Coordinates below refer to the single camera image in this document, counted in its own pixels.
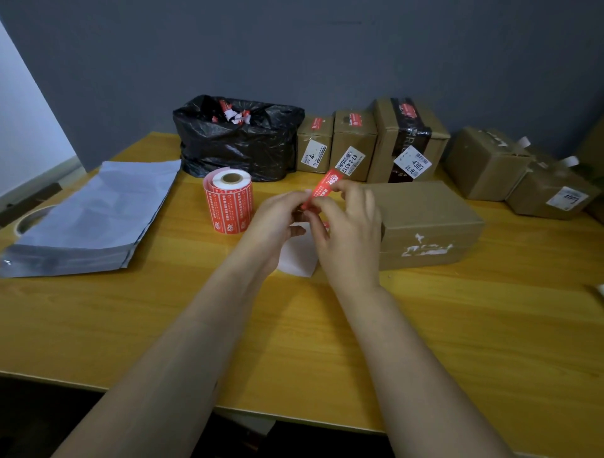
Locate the cardboard box with handwritten label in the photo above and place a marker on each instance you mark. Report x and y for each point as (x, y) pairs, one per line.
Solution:
(547, 193)

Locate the person's left forearm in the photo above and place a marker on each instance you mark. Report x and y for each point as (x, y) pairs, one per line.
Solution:
(188, 358)

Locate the person's left hand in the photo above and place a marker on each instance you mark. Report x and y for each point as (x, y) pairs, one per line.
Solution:
(269, 226)

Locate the cardboard box with black tape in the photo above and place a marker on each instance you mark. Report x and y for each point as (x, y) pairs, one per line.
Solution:
(406, 137)

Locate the cardboard box with peeled tape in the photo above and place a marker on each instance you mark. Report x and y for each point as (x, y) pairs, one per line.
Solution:
(486, 165)

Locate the clear packing tape roll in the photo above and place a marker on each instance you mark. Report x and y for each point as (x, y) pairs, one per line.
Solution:
(26, 221)

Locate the person's right hand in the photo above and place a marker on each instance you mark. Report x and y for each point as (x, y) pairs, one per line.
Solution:
(351, 240)

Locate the black plastic garbage bag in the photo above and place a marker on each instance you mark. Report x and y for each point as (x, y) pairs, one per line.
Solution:
(236, 146)

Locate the red and white paper scraps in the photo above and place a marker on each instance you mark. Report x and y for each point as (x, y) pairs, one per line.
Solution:
(234, 114)

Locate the person's left thumb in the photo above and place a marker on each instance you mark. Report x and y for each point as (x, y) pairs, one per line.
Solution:
(297, 231)

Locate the plain cardboard box torn label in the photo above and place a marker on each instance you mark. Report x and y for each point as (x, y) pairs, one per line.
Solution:
(424, 221)

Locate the person's right thumb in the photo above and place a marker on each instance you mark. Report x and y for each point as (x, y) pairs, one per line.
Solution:
(317, 231)

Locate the red printed sticker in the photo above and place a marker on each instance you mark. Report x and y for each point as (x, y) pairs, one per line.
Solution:
(326, 184)

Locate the stack of grey mailer bags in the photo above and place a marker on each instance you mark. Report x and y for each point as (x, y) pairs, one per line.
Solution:
(89, 217)

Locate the white sticker backing paper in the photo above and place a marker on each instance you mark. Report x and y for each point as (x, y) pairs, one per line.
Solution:
(298, 257)

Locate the small narrow cardboard box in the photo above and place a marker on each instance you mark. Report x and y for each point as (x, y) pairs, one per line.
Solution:
(312, 141)

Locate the roll of red stickers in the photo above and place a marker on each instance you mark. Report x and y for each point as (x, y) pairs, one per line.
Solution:
(229, 207)

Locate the medium labelled cardboard box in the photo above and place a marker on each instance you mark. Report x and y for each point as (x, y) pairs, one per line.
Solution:
(353, 146)

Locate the person's right forearm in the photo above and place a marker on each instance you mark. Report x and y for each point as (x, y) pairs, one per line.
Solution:
(406, 377)

